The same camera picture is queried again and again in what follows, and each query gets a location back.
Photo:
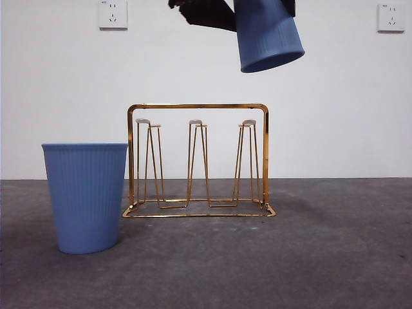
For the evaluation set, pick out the blue ribbed plastic cup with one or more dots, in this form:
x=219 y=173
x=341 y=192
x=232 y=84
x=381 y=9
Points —
x=85 y=199
x=267 y=42

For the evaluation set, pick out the white wall socket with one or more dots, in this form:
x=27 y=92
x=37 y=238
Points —
x=391 y=19
x=112 y=19

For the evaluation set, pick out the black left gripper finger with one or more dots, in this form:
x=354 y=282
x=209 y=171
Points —
x=289 y=5
x=209 y=14

